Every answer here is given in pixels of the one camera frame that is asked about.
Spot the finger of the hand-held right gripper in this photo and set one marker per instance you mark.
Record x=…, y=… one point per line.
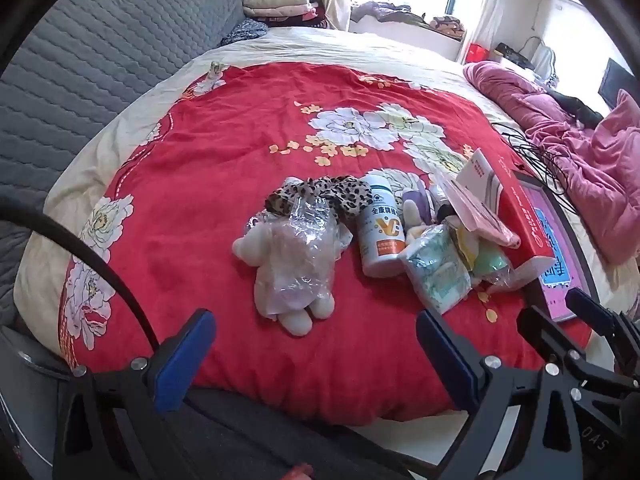
x=537, y=327
x=587, y=307

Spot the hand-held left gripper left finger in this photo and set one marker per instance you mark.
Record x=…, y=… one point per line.
x=185, y=360

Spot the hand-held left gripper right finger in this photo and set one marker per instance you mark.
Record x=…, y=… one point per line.
x=450, y=360

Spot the pale green packet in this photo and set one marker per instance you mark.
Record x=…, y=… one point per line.
x=492, y=260

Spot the green floral tissue packet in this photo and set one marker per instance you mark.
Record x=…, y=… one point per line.
x=435, y=270

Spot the pink packet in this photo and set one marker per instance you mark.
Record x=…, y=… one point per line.
x=480, y=220

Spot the white plush toy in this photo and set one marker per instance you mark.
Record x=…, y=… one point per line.
x=295, y=270

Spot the small purple bottle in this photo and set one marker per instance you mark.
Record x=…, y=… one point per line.
x=417, y=205

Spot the leopard print cloth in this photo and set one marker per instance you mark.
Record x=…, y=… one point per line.
x=345, y=195

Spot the red and white box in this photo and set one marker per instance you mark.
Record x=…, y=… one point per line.
x=525, y=230

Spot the yellow white packet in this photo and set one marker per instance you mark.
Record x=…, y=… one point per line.
x=465, y=245

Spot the pink duvet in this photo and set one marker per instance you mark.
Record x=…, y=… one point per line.
x=600, y=185

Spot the white supplement bottle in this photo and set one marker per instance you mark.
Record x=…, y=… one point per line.
x=380, y=255

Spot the small black pouch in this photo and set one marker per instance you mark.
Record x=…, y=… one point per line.
x=446, y=210

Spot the red floral blanket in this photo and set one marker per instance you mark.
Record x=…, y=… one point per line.
x=200, y=185

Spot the black garment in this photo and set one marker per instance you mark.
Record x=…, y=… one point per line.
x=575, y=105

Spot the black television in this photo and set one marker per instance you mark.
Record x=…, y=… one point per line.
x=612, y=85

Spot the black bag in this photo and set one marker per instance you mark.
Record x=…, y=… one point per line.
x=512, y=55

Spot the red bag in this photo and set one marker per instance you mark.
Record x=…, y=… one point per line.
x=477, y=53

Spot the brown patterned garment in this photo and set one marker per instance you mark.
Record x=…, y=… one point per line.
x=447, y=24

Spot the white window ledge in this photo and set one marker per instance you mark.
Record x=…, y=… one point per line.
x=400, y=40

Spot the red floral bedspread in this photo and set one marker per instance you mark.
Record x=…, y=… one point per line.
x=350, y=45

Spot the dark patterned cloth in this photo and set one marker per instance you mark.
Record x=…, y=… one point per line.
x=245, y=32

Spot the grey quilted headboard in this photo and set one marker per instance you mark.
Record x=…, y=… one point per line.
x=100, y=35

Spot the purple garment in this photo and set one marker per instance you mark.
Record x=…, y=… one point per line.
x=385, y=11

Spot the stack of folded clothes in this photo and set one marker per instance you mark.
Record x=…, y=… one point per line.
x=275, y=2

